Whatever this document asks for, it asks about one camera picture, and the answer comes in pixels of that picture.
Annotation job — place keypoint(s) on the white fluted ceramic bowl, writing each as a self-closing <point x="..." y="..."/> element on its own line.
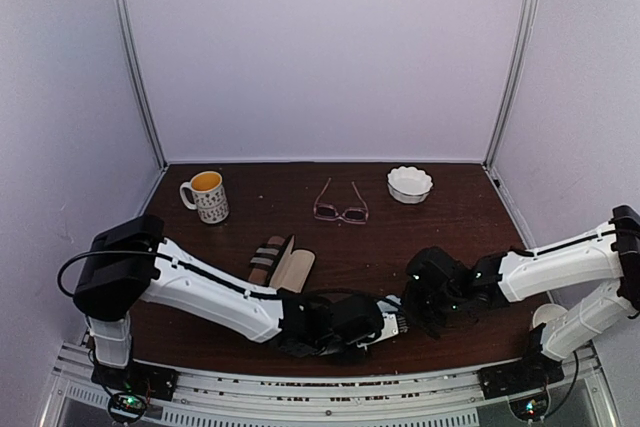
<point x="409" y="185"/>

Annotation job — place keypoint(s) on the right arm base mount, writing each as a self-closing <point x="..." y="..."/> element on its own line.
<point x="524" y="384"/>

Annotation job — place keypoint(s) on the white paper cup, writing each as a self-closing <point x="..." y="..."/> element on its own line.
<point x="546" y="313"/>

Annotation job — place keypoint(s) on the white floral mug yellow inside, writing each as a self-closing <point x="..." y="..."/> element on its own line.
<point x="206" y="195"/>

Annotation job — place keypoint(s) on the brown plaid glasses case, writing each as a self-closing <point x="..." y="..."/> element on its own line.
<point x="264" y="261"/>

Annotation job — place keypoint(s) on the right aluminium frame post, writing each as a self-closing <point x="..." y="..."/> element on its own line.
<point x="524" y="30"/>

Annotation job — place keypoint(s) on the left aluminium frame post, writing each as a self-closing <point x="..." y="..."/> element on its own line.
<point x="137" y="82"/>

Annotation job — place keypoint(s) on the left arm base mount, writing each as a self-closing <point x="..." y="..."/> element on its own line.
<point x="131" y="390"/>

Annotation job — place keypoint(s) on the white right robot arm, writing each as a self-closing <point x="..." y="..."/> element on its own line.
<point x="439" y="285"/>

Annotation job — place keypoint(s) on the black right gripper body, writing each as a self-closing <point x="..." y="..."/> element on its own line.
<point x="431" y="309"/>

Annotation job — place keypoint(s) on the pink frame sunglasses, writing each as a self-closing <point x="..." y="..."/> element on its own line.
<point x="328" y="212"/>

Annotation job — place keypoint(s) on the black quilted glasses case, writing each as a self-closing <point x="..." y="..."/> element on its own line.
<point x="292" y="267"/>

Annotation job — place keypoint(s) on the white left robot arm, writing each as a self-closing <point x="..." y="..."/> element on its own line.
<point x="135" y="261"/>

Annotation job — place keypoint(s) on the front aluminium rail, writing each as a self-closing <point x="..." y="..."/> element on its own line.
<point x="207" y="398"/>

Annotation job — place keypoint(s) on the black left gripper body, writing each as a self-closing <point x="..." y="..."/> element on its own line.
<point x="327" y="349"/>

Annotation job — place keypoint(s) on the aluminium frame post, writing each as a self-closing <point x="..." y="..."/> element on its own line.
<point x="137" y="82"/>
<point x="524" y="30"/>

